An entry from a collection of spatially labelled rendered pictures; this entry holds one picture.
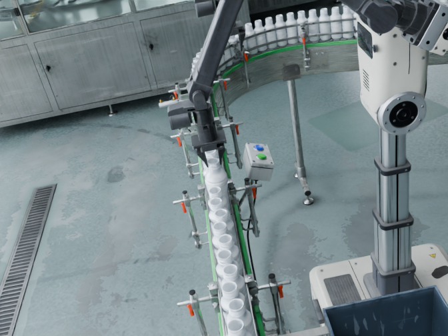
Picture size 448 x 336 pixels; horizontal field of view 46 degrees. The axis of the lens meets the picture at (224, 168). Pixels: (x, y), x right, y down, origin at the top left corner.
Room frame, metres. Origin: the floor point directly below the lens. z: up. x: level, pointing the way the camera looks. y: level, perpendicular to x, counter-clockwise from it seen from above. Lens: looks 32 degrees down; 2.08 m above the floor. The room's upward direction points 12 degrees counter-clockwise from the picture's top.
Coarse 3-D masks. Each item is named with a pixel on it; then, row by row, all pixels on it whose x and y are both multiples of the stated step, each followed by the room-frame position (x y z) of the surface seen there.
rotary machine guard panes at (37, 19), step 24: (0, 0) 4.51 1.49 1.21; (24, 0) 4.51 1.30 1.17; (48, 0) 4.51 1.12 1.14; (72, 0) 4.51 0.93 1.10; (96, 0) 4.51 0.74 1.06; (120, 0) 4.51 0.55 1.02; (144, 0) 4.51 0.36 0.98; (168, 0) 4.51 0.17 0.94; (0, 24) 4.52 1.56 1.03; (48, 24) 4.51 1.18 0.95
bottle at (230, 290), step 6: (228, 282) 0.93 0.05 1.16; (234, 282) 0.93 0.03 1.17; (222, 288) 0.91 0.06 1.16; (228, 288) 0.93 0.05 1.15; (234, 288) 0.93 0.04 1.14; (228, 294) 0.90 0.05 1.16; (234, 294) 0.90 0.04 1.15; (240, 294) 0.92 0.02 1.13; (222, 300) 0.92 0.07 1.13; (228, 300) 0.90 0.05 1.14; (222, 306) 0.90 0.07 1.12; (246, 306) 0.91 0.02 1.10; (228, 312) 0.89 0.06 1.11
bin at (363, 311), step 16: (432, 288) 0.97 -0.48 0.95; (352, 304) 0.98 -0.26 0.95; (368, 304) 0.98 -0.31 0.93; (384, 304) 0.97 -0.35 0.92; (400, 304) 0.97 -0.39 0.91; (416, 304) 0.97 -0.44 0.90; (432, 304) 0.97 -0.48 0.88; (336, 320) 0.98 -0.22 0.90; (352, 320) 0.98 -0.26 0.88; (368, 320) 0.97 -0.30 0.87; (384, 320) 0.97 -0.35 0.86; (400, 320) 0.97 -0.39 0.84; (416, 320) 0.97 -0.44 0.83; (432, 320) 0.97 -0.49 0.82
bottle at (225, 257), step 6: (222, 252) 1.05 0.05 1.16; (228, 252) 1.04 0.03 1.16; (222, 258) 1.04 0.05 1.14; (228, 258) 1.02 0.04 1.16; (222, 264) 1.02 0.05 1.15; (228, 264) 1.01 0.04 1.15; (234, 264) 1.02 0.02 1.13; (216, 270) 1.03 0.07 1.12; (222, 270) 1.01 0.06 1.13; (222, 276) 1.01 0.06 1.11; (222, 294) 1.03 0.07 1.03
